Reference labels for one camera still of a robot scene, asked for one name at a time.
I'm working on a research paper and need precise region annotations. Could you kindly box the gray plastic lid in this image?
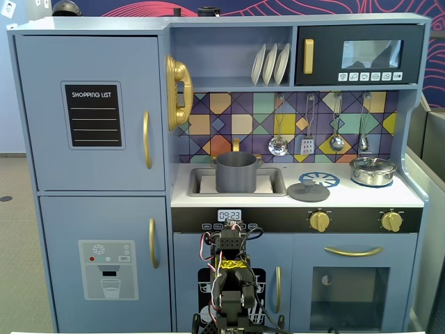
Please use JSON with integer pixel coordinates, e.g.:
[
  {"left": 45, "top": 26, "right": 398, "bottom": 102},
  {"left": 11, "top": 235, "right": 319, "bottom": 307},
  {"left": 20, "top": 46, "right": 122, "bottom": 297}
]
[{"left": 286, "top": 182, "right": 331, "bottom": 202}]

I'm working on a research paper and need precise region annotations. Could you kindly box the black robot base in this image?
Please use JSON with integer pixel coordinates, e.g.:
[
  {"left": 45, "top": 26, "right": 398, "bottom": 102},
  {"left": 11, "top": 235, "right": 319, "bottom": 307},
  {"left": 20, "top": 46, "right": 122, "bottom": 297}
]
[{"left": 191, "top": 312, "right": 286, "bottom": 334}]

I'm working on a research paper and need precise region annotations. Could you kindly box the stainless steel pot lid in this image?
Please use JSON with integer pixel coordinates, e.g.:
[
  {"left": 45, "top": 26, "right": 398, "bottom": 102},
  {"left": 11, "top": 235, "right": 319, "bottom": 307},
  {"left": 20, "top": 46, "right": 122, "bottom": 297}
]
[{"left": 350, "top": 156, "right": 397, "bottom": 173}]

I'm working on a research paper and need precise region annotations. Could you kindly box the gray plastic pot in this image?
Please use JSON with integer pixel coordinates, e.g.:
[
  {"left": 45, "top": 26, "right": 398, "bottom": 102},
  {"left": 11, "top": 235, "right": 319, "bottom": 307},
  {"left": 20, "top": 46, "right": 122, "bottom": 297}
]
[{"left": 209, "top": 152, "right": 264, "bottom": 193}]

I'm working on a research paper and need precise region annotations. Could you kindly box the digital clock display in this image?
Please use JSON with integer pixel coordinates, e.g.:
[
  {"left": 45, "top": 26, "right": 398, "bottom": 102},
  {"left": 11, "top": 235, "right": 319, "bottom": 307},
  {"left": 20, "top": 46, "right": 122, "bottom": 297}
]
[{"left": 217, "top": 209, "right": 243, "bottom": 223}]

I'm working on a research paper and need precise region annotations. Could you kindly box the gray sink basin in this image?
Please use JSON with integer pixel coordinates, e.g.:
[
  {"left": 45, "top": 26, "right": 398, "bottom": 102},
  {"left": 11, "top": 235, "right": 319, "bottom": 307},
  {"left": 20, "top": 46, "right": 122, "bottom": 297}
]
[{"left": 188, "top": 167, "right": 288, "bottom": 198}]

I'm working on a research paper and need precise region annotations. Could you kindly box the metal slotted spoon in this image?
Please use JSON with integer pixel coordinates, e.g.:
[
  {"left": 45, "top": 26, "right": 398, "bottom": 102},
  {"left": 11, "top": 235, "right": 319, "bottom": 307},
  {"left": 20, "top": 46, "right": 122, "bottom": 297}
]
[{"left": 268, "top": 93, "right": 289, "bottom": 157}]

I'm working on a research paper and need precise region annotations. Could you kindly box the gold toy telephone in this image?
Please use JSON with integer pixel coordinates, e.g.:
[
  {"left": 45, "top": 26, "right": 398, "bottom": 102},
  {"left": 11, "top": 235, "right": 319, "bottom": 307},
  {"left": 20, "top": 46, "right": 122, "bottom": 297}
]
[{"left": 165, "top": 54, "right": 194, "bottom": 132}]

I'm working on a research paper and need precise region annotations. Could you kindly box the blue dishwasher door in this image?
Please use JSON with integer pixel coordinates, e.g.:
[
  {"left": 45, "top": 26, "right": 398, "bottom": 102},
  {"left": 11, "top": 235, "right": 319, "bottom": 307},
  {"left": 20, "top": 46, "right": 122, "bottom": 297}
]
[{"left": 172, "top": 232, "right": 293, "bottom": 333}]

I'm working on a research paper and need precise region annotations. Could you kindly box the white toy plate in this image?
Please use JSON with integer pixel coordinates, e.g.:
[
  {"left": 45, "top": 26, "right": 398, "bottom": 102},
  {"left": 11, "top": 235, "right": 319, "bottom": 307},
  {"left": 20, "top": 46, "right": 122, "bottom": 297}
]
[
  {"left": 250, "top": 43, "right": 267, "bottom": 86},
  {"left": 262, "top": 43, "right": 278, "bottom": 86},
  {"left": 273, "top": 42, "right": 291, "bottom": 86}
]

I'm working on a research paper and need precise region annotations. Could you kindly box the gold stove knob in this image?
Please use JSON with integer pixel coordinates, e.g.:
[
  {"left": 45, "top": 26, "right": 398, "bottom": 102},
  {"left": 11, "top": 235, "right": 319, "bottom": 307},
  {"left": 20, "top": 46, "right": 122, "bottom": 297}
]
[
  {"left": 307, "top": 209, "right": 332, "bottom": 233},
  {"left": 379, "top": 209, "right": 404, "bottom": 233}
]

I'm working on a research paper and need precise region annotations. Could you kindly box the metal ladle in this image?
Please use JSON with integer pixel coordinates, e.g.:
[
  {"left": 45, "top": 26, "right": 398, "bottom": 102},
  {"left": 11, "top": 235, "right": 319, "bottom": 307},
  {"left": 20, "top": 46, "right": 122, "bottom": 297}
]
[{"left": 329, "top": 93, "right": 345, "bottom": 152}]

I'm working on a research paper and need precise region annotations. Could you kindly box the black shopping list board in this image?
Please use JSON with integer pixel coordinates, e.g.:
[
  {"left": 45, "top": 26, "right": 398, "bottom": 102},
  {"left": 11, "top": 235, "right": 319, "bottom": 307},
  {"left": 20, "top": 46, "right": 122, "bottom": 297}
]
[{"left": 60, "top": 81, "right": 127, "bottom": 150}]

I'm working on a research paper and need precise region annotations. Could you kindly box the small metal spoon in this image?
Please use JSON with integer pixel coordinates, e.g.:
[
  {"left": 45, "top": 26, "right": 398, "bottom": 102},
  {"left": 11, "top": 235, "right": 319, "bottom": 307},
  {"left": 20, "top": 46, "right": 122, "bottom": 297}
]
[{"left": 358, "top": 92, "right": 372, "bottom": 152}]

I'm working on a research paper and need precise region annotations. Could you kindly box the blue toy kitchen cabinet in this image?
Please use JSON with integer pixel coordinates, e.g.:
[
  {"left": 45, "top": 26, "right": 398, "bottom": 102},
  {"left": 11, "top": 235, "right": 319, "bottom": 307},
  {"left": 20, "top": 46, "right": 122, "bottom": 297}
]
[{"left": 6, "top": 13, "right": 432, "bottom": 333}]

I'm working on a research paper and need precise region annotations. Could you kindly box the blue oven door with window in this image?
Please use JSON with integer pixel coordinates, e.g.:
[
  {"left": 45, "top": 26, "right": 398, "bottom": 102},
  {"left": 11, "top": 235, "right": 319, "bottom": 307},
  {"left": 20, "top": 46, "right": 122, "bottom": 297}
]
[{"left": 291, "top": 233, "right": 418, "bottom": 333}]

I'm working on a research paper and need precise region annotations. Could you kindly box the black microwave door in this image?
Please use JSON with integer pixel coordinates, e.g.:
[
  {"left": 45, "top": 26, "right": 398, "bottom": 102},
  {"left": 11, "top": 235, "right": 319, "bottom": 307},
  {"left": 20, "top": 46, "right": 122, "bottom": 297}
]
[{"left": 294, "top": 24, "right": 426, "bottom": 86}]

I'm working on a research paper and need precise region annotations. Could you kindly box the blue fridge door with dispenser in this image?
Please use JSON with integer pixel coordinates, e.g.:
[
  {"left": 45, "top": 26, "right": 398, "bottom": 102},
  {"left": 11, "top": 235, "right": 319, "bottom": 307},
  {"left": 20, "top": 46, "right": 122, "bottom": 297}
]
[{"left": 38, "top": 196, "right": 173, "bottom": 333}]

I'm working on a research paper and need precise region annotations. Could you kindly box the large blue fridge door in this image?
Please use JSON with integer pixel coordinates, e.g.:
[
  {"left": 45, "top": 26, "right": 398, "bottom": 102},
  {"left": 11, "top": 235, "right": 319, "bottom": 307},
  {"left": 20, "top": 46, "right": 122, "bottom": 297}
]
[{"left": 14, "top": 34, "right": 166, "bottom": 191}]

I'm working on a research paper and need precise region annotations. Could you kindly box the gray side cabinet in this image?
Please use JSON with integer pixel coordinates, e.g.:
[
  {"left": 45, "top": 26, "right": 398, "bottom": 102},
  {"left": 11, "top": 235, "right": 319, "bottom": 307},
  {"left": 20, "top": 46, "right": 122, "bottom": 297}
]
[{"left": 405, "top": 93, "right": 445, "bottom": 334}]

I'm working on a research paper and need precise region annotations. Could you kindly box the black helmet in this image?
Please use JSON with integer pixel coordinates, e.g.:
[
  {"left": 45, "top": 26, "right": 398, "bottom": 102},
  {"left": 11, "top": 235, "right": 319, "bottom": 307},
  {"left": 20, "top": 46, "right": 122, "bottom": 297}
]
[{"left": 51, "top": 0, "right": 83, "bottom": 17}]

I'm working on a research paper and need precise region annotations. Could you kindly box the gold fridge door handle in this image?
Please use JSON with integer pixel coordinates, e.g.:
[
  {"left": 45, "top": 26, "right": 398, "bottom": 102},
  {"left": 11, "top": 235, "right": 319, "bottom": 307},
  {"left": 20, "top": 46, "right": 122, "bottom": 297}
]
[
  {"left": 143, "top": 111, "right": 153, "bottom": 170},
  {"left": 148, "top": 218, "right": 159, "bottom": 269}
]

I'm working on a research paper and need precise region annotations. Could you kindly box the gold dishwasher handle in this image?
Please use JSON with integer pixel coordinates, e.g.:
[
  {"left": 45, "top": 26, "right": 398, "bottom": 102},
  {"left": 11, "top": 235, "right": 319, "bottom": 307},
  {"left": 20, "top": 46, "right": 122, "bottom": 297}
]
[{"left": 275, "top": 267, "right": 282, "bottom": 314}]

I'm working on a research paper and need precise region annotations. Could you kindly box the gold microwave handle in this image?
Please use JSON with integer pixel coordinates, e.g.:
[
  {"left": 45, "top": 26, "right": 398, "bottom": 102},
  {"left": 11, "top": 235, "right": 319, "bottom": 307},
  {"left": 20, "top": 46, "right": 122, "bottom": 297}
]
[{"left": 302, "top": 38, "right": 314, "bottom": 75}]

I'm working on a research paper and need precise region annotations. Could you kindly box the black power cable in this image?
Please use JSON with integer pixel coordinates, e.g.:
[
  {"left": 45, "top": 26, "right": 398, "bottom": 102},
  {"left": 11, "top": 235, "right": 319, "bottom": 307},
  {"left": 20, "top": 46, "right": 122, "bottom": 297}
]
[{"left": 248, "top": 283, "right": 284, "bottom": 331}]

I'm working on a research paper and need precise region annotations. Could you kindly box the gold oven handle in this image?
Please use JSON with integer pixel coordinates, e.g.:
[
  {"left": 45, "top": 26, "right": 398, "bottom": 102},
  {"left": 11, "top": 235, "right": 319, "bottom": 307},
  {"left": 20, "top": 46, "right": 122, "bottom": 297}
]
[{"left": 323, "top": 246, "right": 385, "bottom": 257}]

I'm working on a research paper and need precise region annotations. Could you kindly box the white paper on wall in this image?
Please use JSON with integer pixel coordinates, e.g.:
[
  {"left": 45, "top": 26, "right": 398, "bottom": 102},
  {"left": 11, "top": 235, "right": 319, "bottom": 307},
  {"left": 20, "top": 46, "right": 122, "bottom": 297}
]
[{"left": 0, "top": 0, "right": 17, "bottom": 19}]

